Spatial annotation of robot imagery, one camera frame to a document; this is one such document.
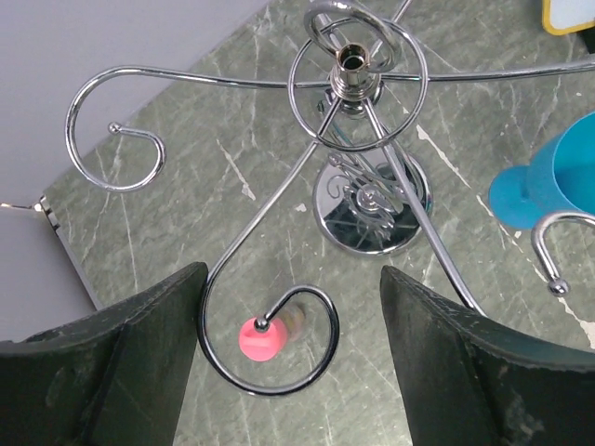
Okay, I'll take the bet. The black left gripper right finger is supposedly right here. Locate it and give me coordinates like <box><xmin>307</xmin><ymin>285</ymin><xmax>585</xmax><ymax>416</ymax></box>
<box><xmin>380</xmin><ymin>266</ymin><xmax>594</xmax><ymax>445</ymax></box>

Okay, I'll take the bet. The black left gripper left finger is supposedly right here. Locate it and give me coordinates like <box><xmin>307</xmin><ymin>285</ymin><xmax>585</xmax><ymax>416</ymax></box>
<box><xmin>1</xmin><ymin>262</ymin><xmax>208</xmax><ymax>445</ymax></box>

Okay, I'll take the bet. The blue plastic wine glass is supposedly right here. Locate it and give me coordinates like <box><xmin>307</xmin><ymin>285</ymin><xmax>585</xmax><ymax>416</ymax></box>
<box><xmin>488</xmin><ymin>112</ymin><xmax>594</xmax><ymax>230</ymax></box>

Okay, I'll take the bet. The chrome wine glass rack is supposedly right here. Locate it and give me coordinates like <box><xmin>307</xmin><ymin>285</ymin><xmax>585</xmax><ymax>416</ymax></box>
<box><xmin>64</xmin><ymin>0</ymin><xmax>595</xmax><ymax>397</ymax></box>

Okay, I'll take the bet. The pink capped spice bottle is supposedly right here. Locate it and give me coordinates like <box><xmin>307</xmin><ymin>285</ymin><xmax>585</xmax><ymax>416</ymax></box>
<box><xmin>238</xmin><ymin>304</ymin><xmax>306</xmax><ymax>362</ymax></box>

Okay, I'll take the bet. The yellow framed whiteboard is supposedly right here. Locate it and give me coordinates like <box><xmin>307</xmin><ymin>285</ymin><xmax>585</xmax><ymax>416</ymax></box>
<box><xmin>542</xmin><ymin>0</ymin><xmax>595</xmax><ymax>36</ymax></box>

